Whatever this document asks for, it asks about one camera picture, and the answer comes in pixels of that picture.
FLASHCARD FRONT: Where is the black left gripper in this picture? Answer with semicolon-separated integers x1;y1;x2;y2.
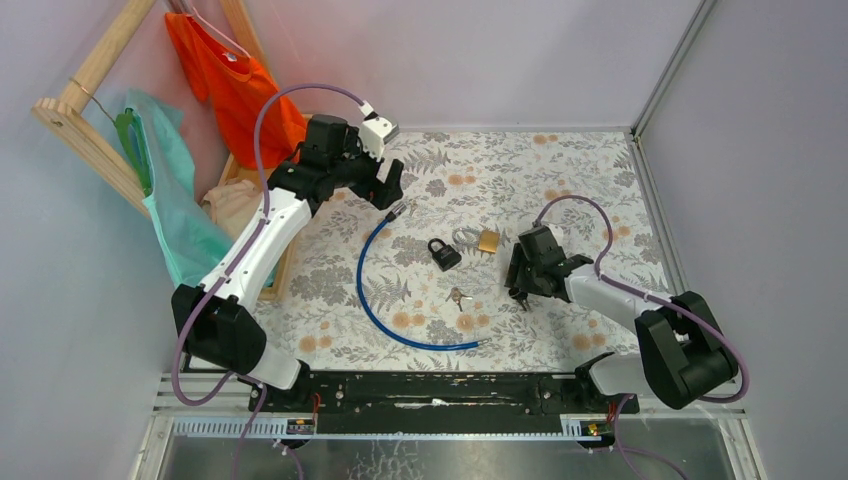
325;128;401;209

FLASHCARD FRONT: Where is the black headed key pair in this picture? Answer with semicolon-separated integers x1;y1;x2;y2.
513;292;530;312

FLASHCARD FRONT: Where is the blue cable lock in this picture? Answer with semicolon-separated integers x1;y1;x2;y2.
355;201;492;352

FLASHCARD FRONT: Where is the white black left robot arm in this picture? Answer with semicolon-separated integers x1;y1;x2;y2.
171;113;404;411

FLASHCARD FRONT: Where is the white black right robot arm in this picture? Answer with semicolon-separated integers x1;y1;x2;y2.
505;226;741;412

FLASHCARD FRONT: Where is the silver key bunch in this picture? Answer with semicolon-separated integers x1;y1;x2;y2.
446;287;471;312

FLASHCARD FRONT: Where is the brass padlock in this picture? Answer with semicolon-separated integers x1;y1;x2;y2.
452;227;501;254

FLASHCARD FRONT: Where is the black padlock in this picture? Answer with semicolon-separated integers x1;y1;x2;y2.
427;238;462;272

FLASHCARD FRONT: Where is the beige crumpled cloth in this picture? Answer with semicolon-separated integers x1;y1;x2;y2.
200;179;263;240

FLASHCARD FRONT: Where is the orange t-shirt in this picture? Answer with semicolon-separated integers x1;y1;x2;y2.
164;13;307;170

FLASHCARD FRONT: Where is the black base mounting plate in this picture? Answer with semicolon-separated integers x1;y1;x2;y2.
248;370;639;435

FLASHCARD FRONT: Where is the teal cloth garment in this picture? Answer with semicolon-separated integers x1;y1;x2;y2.
125;89;233;287

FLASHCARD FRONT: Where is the green clothes hanger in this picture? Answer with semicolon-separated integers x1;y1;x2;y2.
114;107;152;197

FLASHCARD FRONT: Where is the pink clothes hanger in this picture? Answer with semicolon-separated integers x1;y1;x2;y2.
186;0;251;58

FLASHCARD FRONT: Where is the wooden clothes rack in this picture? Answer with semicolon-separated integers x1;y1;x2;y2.
30;0;329;303

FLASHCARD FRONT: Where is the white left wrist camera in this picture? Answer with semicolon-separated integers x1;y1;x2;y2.
359;112;400;160

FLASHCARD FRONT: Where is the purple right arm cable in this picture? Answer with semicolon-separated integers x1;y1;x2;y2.
535;194;752;480

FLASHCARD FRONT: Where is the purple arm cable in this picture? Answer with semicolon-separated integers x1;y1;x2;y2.
170;83;370;480
535;194;752;480

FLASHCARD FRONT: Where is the grey aluminium frame rail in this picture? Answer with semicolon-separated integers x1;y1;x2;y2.
629;0;770;480

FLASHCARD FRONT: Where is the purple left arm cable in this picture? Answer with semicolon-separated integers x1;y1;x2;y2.
170;83;370;480

